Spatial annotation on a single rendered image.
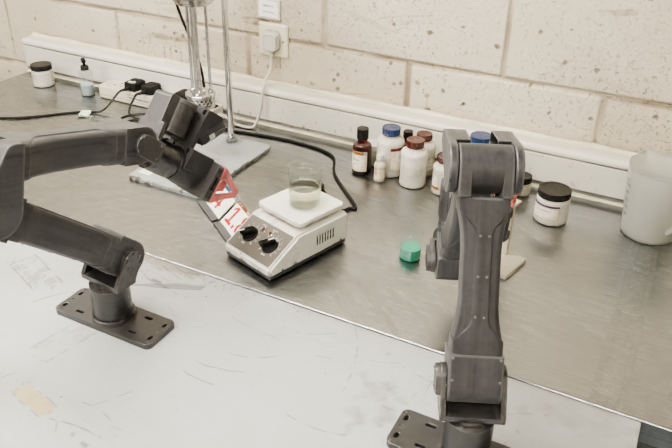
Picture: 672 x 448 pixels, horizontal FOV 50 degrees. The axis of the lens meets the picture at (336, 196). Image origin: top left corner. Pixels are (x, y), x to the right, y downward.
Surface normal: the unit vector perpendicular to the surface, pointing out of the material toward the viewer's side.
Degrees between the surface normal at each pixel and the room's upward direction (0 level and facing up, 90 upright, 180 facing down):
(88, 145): 87
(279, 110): 90
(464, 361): 65
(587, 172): 90
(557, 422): 0
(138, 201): 0
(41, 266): 0
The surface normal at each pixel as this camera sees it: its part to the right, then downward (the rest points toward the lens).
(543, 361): 0.02, -0.88
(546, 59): -0.46, 0.41
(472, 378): -0.05, 0.05
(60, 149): 0.85, 0.22
